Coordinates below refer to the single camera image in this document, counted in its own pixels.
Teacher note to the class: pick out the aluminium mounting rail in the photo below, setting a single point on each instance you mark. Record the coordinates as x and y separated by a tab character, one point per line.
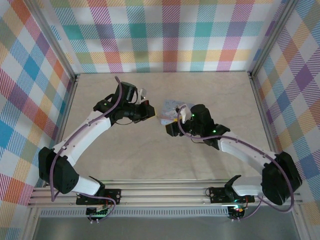
162	195

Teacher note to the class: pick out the aluminium left frame post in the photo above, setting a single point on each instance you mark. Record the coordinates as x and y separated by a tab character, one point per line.
51	37

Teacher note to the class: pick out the aluminium left side rail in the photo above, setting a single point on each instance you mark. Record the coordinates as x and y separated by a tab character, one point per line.
63	120

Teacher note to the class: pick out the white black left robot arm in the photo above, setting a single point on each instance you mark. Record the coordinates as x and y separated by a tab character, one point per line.
82	140

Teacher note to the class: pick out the light blue cloth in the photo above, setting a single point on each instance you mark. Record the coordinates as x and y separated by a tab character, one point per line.
170	110

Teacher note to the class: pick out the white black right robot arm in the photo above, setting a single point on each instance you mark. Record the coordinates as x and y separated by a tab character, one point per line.
245	150

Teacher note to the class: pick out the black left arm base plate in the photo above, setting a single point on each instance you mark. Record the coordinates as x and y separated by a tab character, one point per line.
112	193

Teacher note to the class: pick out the aluminium right side rail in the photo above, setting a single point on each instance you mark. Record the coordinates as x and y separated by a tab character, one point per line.
267	112

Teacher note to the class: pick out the aluminium frame post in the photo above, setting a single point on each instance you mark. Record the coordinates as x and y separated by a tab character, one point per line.
272	37
51	37

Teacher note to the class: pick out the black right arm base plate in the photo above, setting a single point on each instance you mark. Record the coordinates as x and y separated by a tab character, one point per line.
217	193

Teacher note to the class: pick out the aluminium right frame post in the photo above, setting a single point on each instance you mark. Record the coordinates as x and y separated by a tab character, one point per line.
272	37

